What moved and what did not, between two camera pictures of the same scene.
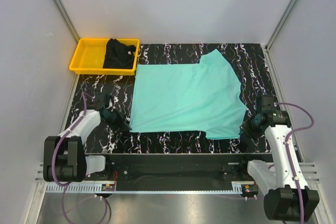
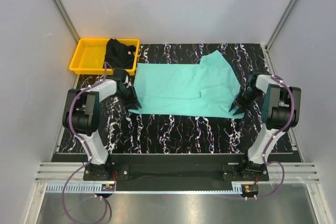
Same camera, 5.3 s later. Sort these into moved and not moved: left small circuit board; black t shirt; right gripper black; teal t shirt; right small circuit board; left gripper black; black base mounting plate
Moved: right gripper black; teal t shirt; left gripper black
Not moved: black base mounting plate; left small circuit board; black t shirt; right small circuit board
